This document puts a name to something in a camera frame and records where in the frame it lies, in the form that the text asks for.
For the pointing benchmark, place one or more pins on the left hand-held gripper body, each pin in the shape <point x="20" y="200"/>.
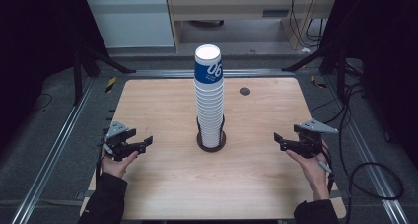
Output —
<point x="119" y="141"/>

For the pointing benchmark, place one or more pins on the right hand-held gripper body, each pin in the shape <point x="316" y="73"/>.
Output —
<point x="310" y="140"/>

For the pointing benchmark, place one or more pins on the black cup holder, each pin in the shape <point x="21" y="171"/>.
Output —
<point x="212" y="148"/>

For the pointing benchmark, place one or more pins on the stack of white paper cups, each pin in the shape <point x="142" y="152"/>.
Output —
<point x="209" y="115"/>

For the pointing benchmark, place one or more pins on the person's left hand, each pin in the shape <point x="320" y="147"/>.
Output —
<point x="115" y="166"/>

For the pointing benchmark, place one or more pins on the person's right hand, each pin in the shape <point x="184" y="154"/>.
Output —
<point x="312" y="174"/>

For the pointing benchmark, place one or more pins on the yellow and black tape strip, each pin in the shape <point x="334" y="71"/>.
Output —
<point x="111" y="84"/>
<point x="318" y="82"/>

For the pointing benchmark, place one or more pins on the round black table grommet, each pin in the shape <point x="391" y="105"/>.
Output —
<point x="244" y="91"/>

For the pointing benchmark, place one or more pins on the black metal stand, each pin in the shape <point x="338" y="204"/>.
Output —
<point x="340" y="72"/>
<point x="79" y="76"/>

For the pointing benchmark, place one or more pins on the white cabinet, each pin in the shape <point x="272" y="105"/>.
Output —
<point x="131" y="21"/>

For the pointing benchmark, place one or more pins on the light wooden desk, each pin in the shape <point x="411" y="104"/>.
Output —
<point x="230" y="7"/>

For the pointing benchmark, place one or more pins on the metal floor rail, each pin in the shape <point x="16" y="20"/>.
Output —
<point x="368" y="158"/>
<point x="49" y="158"/>

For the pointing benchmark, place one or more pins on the grey table bracket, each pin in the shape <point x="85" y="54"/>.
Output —
<point x="339" y="194"/>
<point x="82" y="195"/>

